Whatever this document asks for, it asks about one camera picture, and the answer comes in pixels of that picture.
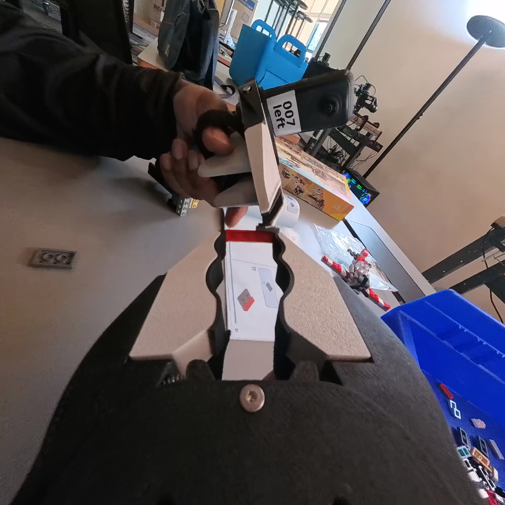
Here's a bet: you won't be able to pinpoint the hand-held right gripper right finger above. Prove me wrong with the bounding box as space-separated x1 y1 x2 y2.
273 232 375 365

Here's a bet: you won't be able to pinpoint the black light stand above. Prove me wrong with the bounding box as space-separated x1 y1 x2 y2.
362 15 505 179

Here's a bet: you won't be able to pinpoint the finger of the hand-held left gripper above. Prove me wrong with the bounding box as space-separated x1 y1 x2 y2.
243 122 285 230

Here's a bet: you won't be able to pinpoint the loose small toy bricks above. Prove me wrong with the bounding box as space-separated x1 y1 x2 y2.
437 382 505 505

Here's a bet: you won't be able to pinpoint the black camera rig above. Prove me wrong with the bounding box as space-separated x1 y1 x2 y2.
352 82 379 116

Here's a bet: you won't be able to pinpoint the equipment rack with wooden top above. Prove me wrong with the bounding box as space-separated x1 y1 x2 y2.
306 112 384 171

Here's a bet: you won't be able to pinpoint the computer tower with glowing fans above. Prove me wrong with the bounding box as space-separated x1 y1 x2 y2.
340 168 381 206

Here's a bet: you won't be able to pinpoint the yellow toy set box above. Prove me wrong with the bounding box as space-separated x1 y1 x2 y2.
274 136 355 221

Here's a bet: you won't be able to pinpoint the grey desk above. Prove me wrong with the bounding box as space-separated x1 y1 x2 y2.
0 136 438 505

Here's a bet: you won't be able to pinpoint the group of black bar stools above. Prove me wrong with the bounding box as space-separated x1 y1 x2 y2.
264 0 314 40

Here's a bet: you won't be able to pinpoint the black toy vehicle chassis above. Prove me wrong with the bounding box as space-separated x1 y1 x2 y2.
148 161 200 217

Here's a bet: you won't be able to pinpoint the blue plastic bin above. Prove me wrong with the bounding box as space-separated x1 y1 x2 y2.
381 289 505 505

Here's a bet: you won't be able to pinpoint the cardboard boxes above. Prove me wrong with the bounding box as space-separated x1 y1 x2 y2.
219 0 259 42

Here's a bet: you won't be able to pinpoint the dark grey flat panel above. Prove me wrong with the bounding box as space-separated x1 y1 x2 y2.
342 218 436 304

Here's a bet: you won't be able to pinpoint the person's left forearm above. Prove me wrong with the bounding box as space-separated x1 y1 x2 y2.
0 4 185 161

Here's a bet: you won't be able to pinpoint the person's left hand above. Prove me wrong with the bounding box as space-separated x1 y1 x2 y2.
160 81 248 229

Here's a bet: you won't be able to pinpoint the blue felt tote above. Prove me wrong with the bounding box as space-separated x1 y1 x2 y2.
229 19 309 91

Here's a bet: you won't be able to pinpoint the red white toy airplane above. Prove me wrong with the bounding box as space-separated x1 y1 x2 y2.
321 248 392 311

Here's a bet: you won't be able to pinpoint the red toy brick plate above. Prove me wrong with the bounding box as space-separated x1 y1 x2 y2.
225 230 274 243

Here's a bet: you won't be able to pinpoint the dark backpack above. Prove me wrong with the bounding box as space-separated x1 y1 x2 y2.
157 0 221 87

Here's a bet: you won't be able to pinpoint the toy instruction booklet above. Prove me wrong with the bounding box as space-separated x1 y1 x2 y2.
226 193 316 342

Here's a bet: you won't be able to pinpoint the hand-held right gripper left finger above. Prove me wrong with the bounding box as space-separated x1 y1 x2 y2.
129 232 231 375

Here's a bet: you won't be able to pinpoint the black metal table frame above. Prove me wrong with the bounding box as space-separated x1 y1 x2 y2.
422 217 505 304

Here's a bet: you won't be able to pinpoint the clear plastic bag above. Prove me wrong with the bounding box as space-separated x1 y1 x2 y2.
314 223 398 293

